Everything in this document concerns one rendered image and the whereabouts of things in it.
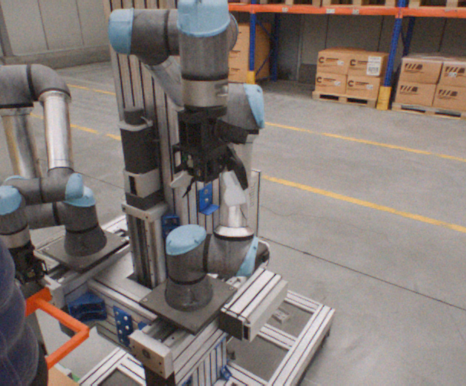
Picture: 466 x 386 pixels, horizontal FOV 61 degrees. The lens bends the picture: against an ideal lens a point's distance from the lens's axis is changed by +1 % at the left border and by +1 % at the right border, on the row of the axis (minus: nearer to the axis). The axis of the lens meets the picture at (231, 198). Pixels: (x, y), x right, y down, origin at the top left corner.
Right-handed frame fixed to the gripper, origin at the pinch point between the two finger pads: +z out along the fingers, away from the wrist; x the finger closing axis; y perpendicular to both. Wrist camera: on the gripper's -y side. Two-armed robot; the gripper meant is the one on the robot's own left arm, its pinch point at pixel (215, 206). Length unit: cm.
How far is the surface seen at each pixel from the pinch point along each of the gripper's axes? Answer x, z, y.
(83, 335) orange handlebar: -35, 44, 12
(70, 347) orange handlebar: -35, 44, 16
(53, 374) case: -43, 58, 18
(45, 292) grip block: -57, 43, 8
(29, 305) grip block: -57, 44, 13
